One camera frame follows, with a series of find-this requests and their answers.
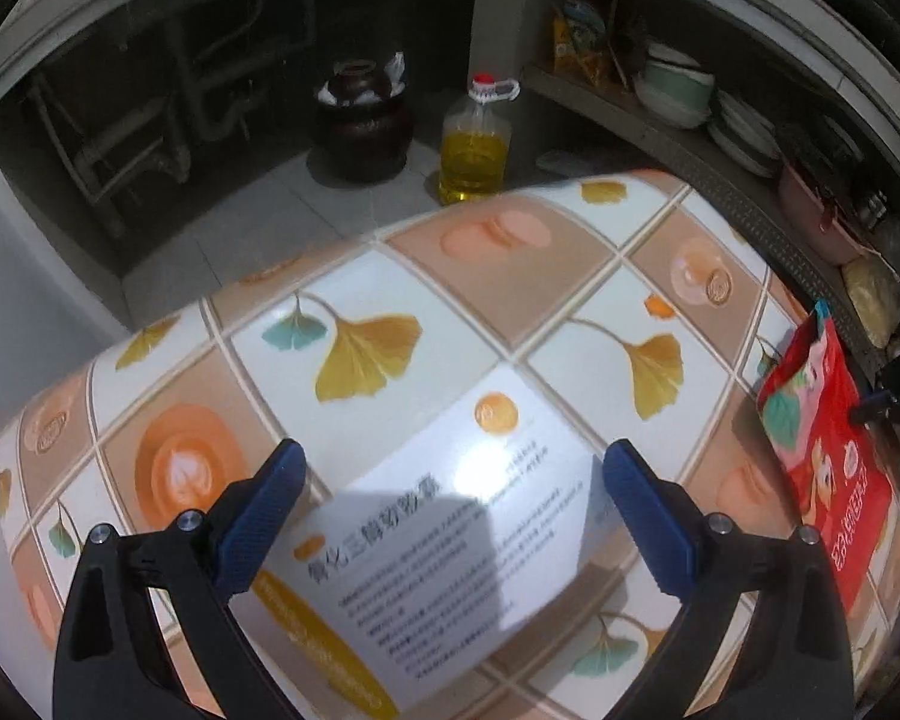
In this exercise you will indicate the white and yellow carton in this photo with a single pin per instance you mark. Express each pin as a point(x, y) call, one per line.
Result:
point(435, 540)

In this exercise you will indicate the yellow food in plastic bag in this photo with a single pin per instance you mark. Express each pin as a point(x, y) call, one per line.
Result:
point(874, 296)

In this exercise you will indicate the stack of white plates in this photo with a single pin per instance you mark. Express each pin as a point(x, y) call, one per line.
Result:
point(742, 135)

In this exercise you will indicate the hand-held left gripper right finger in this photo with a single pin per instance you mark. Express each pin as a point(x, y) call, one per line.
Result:
point(652, 525)

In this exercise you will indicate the pink plastic bowl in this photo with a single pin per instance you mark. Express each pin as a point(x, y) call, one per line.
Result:
point(810, 217)

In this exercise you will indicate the cooking oil bottle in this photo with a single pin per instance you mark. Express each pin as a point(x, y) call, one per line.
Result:
point(469, 165)

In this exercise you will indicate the green and white pot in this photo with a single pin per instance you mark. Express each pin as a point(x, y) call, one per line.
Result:
point(675, 90)

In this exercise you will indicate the red snack bag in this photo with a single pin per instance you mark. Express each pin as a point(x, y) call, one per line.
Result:
point(832, 480)

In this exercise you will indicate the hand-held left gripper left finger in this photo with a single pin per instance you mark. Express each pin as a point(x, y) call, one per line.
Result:
point(259, 517)

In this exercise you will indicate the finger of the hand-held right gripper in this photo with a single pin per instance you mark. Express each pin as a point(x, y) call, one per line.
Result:
point(881, 409)

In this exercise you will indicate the grey drain pipe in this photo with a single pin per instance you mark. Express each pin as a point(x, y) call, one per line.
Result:
point(217, 120)

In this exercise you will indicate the dark brown clay jar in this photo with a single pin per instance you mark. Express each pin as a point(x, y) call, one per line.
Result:
point(364, 135)

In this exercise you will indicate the yellow snack bag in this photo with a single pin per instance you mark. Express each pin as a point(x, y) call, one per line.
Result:
point(577, 37)

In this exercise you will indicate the metal rack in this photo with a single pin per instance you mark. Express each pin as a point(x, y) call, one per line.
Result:
point(112, 150)

